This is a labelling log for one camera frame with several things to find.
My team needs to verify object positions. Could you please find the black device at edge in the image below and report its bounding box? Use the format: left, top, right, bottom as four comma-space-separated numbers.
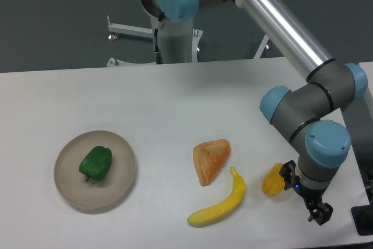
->
351, 205, 372, 236

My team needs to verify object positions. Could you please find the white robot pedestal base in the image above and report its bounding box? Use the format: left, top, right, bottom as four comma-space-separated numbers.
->
105, 0, 272, 67

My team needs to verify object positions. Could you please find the green bell pepper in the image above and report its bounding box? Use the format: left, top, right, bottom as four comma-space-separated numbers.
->
79, 146, 112, 182

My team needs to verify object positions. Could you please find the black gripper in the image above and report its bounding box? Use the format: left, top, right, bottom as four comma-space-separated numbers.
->
279, 160, 333, 225

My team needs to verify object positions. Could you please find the yellow bell pepper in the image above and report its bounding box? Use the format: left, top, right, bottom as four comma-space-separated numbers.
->
262, 163, 285, 197

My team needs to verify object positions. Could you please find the yellow banana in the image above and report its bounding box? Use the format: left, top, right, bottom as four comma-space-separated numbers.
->
187, 167, 246, 227

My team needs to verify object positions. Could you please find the orange triangular bread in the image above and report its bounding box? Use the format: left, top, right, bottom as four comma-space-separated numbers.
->
193, 139, 231, 187

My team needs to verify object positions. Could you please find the beige round plate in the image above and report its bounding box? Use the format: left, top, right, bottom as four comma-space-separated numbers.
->
54, 131, 136, 214

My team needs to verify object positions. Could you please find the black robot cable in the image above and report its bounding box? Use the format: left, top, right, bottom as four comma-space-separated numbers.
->
153, 11, 166, 65

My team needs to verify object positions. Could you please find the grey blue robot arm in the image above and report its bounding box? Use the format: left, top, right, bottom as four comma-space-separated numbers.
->
142, 0, 368, 225

